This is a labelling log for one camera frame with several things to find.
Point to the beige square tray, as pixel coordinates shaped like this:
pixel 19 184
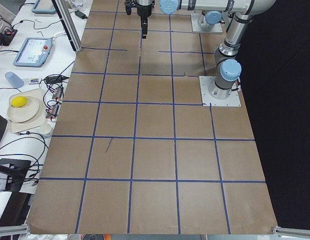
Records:
pixel 37 120

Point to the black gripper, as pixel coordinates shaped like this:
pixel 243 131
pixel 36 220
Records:
pixel 143 12

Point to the yellow lemon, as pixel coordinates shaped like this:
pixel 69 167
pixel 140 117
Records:
pixel 19 101

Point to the white paper cup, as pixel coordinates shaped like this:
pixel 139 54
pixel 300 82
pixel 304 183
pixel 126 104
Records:
pixel 46 130

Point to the teach pendant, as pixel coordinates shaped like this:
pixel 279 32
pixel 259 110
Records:
pixel 43 7
pixel 34 52

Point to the black power adapter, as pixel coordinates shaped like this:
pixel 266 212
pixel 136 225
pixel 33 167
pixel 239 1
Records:
pixel 81 15

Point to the beige round plate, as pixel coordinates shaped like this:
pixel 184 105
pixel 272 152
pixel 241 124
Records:
pixel 24 113

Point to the black device on table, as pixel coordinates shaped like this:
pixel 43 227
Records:
pixel 12 174

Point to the blue plastic cup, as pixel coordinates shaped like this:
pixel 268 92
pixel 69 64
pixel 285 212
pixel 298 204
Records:
pixel 14 80

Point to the teach pendant near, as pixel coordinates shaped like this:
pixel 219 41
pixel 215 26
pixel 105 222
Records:
pixel 34 52

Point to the teach pendant far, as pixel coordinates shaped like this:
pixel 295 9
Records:
pixel 43 7

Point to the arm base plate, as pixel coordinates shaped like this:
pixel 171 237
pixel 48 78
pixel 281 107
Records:
pixel 199 25
pixel 208 100

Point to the aluminium frame post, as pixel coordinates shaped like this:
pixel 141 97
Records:
pixel 68 24

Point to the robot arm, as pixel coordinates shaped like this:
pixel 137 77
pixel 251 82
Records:
pixel 170 6
pixel 228 68

